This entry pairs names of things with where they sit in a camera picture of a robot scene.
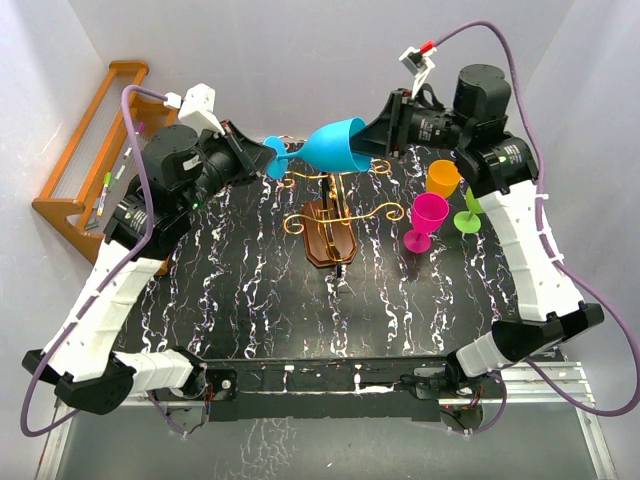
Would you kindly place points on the green wine glass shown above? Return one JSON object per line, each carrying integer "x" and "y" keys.
{"x": 468, "y": 221}

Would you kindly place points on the gold wire wine glass rack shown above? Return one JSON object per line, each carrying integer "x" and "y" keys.
{"x": 326, "y": 224}

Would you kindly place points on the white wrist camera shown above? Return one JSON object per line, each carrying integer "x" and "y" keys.
{"x": 419, "y": 63}
{"x": 196, "y": 108}

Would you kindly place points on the pink wine glass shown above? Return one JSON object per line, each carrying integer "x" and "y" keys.
{"x": 428, "y": 213}

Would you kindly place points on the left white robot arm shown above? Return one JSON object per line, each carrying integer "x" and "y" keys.
{"x": 181, "y": 171}

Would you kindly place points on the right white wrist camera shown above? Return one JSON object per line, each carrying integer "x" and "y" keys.
{"x": 419, "y": 63}

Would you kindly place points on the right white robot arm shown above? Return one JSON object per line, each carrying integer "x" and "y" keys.
{"x": 502, "y": 174}

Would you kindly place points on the orange tipped marker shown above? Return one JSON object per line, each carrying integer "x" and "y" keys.
{"x": 102, "y": 200}

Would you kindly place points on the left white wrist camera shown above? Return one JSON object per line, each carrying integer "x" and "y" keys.
{"x": 196, "y": 108}

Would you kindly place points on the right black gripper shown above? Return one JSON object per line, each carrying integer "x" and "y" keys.
{"x": 388, "y": 133}

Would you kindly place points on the blue wine glass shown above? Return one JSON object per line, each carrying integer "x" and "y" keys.
{"x": 327, "y": 150}

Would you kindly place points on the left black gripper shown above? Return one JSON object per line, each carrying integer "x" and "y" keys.
{"x": 251, "y": 157}

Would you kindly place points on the orange wooden rack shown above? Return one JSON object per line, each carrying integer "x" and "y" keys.
{"x": 69, "y": 197}

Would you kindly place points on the orange wine glass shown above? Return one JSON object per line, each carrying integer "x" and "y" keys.
{"x": 443, "y": 178}

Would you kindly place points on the green capped marker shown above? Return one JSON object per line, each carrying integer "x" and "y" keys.
{"x": 112, "y": 178}

